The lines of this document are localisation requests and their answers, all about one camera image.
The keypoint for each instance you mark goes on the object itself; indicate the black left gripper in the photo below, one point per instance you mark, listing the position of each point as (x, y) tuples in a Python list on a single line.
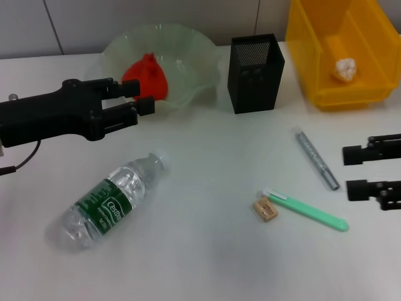
[(50, 116)]

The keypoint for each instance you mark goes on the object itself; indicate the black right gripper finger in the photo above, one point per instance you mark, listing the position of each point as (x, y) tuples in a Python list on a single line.
[(354, 155), (360, 189)]

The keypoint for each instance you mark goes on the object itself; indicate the green toothbrush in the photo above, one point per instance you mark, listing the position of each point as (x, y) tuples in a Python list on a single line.
[(310, 211)]

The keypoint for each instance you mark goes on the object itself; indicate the white paper ball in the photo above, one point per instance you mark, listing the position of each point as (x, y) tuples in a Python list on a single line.
[(346, 69)]

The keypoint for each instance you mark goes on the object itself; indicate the clear green-label water bottle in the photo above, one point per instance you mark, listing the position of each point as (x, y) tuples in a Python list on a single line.
[(106, 203)]

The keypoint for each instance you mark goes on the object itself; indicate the grey pen in clear sleeve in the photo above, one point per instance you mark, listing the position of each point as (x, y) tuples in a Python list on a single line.
[(314, 156)]

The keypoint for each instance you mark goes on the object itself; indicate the green glass fruit plate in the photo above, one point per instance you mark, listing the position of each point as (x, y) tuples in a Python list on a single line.
[(194, 53)]

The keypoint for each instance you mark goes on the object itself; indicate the black mesh pen holder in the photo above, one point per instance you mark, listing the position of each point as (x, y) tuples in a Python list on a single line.
[(255, 78)]

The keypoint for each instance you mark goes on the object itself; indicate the small wooden cork block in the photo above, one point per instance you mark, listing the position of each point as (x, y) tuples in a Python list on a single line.
[(265, 209)]

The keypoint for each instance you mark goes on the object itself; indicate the yellow plastic bin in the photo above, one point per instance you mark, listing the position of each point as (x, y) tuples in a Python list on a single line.
[(360, 37)]

